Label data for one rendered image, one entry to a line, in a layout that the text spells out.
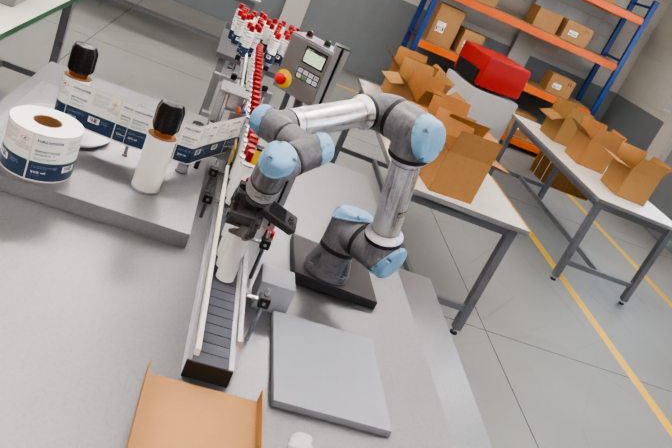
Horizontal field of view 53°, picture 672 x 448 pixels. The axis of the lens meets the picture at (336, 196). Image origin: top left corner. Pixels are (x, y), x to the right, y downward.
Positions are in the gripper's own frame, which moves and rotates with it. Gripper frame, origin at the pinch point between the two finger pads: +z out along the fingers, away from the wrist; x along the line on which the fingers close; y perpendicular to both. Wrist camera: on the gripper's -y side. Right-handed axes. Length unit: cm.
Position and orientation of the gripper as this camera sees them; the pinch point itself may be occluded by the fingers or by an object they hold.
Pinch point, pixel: (246, 236)
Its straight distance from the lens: 171.7
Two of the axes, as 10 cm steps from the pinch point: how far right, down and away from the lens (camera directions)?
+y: -9.2, -3.0, -2.3
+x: -1.1, 7.9, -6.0
